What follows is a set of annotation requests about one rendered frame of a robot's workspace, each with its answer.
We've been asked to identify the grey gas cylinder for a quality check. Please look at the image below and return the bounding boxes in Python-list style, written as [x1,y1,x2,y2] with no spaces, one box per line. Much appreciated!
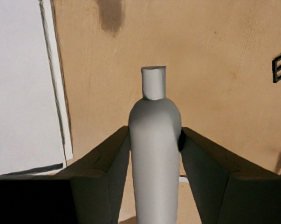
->
[128,66,182,224]

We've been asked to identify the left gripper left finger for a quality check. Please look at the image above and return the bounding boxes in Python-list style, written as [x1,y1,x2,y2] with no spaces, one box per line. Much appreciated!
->
[0,126,130,224]

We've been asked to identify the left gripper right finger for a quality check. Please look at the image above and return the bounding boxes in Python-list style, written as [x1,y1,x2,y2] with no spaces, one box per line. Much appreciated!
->
[180,127,281,224]

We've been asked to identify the black rectangular double-loop buckle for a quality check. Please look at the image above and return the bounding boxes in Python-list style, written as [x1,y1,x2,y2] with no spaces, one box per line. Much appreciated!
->
[272,56,281,83]

